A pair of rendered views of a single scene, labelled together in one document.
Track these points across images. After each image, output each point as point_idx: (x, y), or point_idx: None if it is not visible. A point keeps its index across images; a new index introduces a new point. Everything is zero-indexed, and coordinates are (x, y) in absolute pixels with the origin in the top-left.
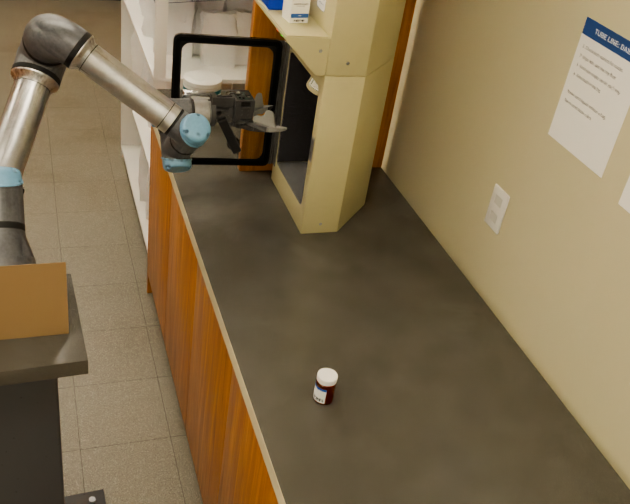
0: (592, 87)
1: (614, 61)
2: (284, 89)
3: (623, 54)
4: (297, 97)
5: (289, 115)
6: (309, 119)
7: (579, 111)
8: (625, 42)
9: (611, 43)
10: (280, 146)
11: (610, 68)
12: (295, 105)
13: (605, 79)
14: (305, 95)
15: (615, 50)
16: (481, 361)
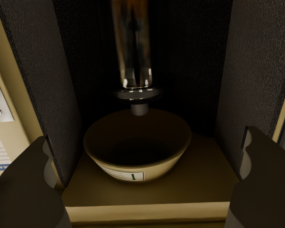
0: (0, 147)
1: None
2: (284, 119)
3: None
4: (256, 87)
5: (281, 32)
6: (248, 17)
7: None
8: (1, 169)
9: (7, 166)
10: None
11: None
12: (263, 64)
13: None
14: (244, 85)
15: (3, 164)
16: None
